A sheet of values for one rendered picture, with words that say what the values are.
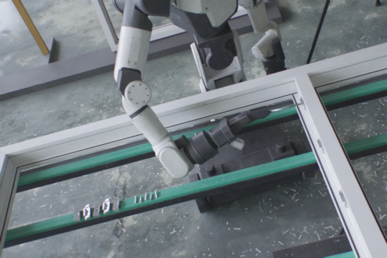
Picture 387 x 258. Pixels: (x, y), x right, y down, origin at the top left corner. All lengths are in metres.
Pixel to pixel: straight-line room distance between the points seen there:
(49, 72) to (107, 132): 2.23
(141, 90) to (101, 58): 2.32
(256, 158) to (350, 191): 1.17
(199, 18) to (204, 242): 1.17
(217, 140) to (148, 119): 0.22
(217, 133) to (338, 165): 0.38
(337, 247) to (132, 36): 0.88
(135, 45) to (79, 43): 2.72
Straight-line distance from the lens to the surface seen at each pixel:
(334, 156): 1.36
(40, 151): 1.76
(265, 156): 2.40
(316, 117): 1.47
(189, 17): 1.61
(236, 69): 1.93
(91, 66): 3.73
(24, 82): 3.92
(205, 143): 1.50
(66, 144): 1.73
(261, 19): 1.94
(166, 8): 1.51
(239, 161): 2.41
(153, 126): 1.50
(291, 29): 3.53
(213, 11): 1.62
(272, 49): 2.02
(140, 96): 1.46
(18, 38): 4.68
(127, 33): 1.48
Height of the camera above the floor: 1.95
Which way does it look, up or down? 42 degrees down
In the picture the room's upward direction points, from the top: 19 degrees counter-clockwise
